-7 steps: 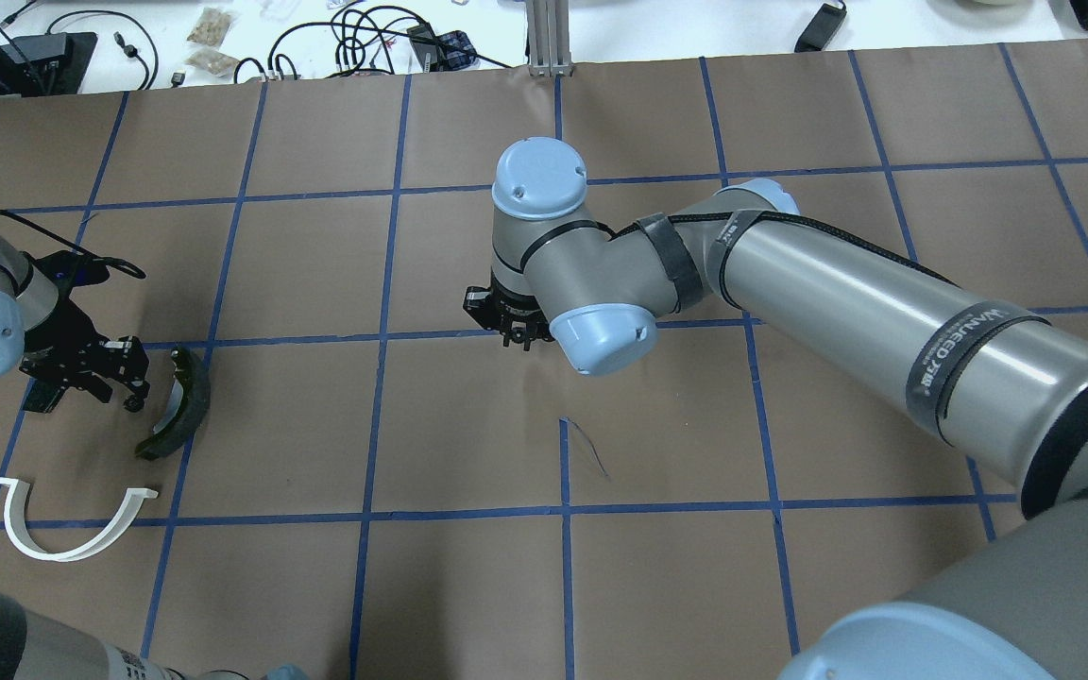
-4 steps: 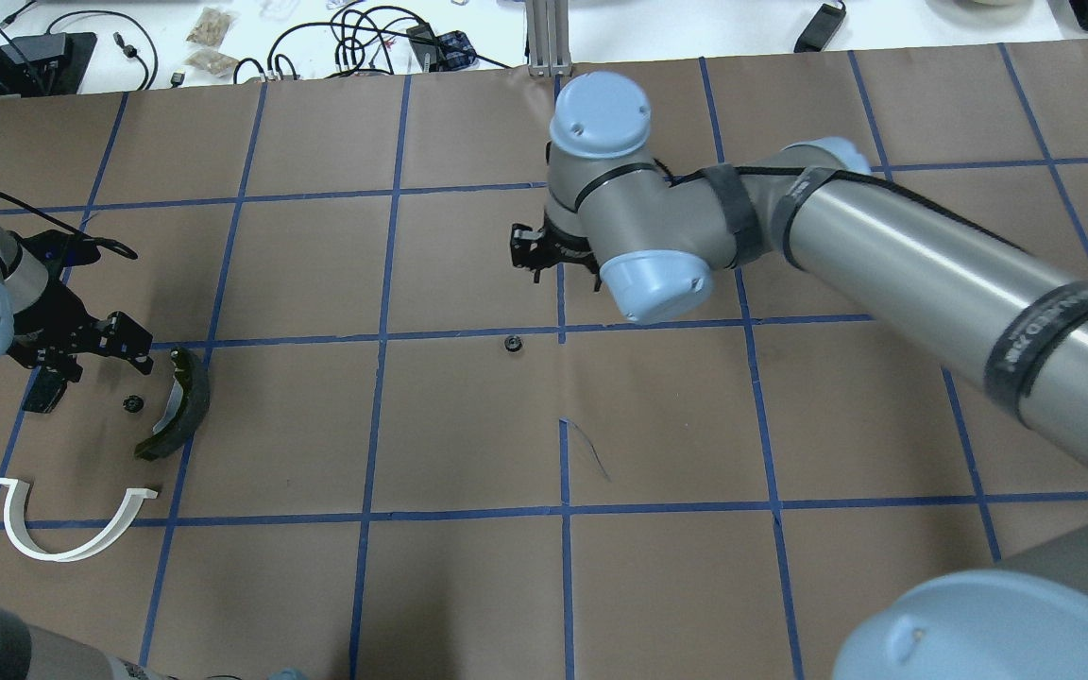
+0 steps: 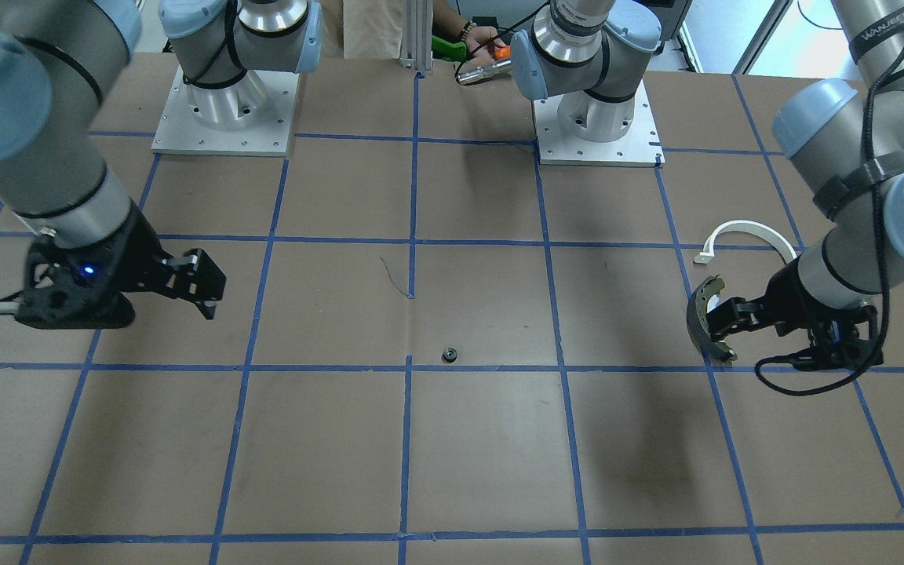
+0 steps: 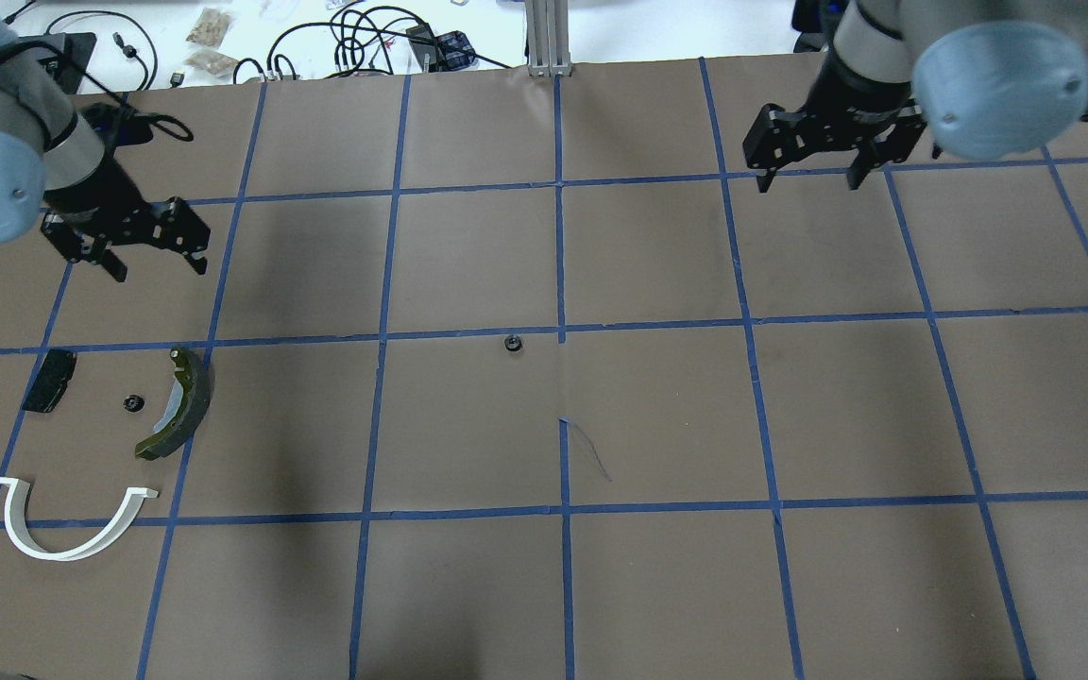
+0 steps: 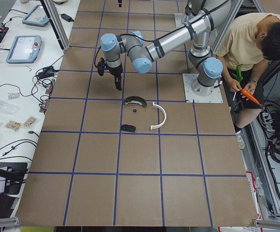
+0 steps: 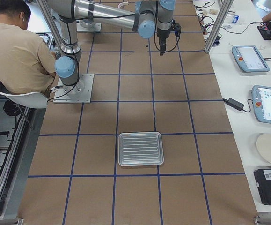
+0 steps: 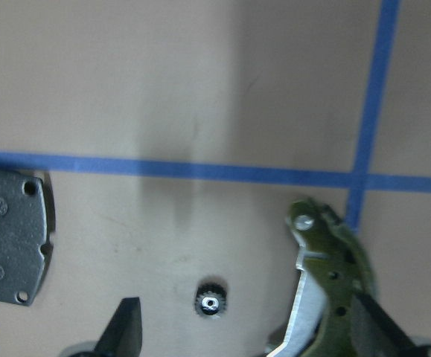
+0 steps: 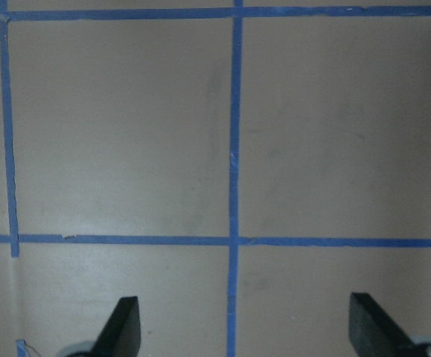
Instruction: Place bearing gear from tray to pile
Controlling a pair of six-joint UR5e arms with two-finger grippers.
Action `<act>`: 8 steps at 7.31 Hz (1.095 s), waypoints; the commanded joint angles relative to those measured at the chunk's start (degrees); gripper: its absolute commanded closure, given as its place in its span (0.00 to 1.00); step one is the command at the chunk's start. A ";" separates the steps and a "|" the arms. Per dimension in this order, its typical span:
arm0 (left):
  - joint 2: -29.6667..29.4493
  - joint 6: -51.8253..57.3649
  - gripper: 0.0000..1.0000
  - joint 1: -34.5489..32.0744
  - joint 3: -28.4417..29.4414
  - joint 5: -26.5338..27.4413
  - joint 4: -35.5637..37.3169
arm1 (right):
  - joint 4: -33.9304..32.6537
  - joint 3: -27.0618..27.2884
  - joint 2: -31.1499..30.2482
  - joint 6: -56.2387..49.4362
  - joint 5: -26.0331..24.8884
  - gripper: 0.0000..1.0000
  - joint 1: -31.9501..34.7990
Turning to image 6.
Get aluminium frame post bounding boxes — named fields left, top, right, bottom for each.
left=204, top=0, right=233, bottom=53

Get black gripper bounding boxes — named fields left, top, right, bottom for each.
left=157, top=21, right=172, bottom=56

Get person in beige shirt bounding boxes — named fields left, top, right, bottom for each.
left=0, top=0, right=56, bottom=96

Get silver ribbed metal tray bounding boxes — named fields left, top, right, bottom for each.
left=118, top=132, right=164, bottom=166

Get teach pendant far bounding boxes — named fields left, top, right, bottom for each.
left=231, top=45, right=270, bottom=73

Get black power adapter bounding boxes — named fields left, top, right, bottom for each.
left=223, top=98, right=244, bottom=111

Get white plastic chair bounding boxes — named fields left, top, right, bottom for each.
left=0, top=90, right=49, bottom=131

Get teach pendant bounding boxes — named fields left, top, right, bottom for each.
left=251, top=85, right=271, bottom=124
left=231, top=45, right=270, bottom=73

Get teach pendant near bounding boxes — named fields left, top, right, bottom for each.
left=251, top=85, right=271, bottom=124

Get white curved plastic part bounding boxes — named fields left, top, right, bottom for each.
left=117, top=1, right=129, bottom=9

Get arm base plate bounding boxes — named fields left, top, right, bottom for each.
left=53, top=74, right=94, bottom=104
left=77, top=20, right=102, bottom=33

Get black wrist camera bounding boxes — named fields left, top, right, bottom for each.
left=173, top=23, right=181, bottom=38

